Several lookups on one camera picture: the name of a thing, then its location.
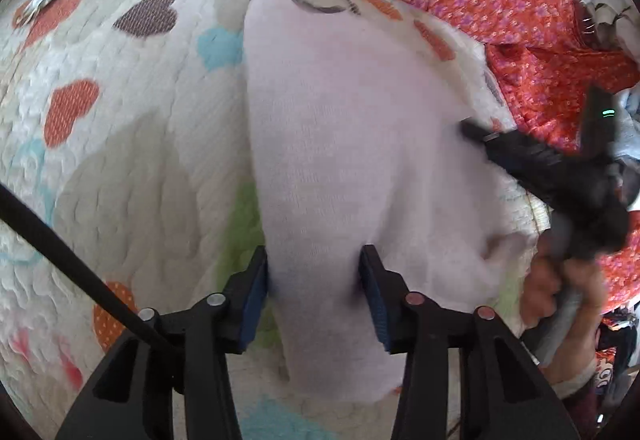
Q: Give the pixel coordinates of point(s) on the heart print quilt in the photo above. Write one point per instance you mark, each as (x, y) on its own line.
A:
(130, 159)

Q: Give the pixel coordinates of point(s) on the dark printed clothes pile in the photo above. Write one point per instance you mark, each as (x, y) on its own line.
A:
(617, 365)

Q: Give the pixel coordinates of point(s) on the white and black cloth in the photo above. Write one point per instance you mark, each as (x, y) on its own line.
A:
(612, 22)

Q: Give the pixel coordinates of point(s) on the grey blue cloth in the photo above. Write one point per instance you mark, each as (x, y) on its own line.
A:
(631, 139)

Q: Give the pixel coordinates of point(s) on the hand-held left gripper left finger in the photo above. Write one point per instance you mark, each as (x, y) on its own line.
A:
(254, 302)

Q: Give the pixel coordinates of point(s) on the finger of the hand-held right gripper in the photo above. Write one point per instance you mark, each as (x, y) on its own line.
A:
(520, 159)

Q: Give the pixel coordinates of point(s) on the pale pink small garment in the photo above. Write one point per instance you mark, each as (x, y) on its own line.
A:
(350, 154)

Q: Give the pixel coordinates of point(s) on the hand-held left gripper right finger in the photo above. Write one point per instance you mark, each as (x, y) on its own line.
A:
(378, 307)

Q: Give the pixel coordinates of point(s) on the person's right hand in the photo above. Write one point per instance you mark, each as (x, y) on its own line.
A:
(550, 285)

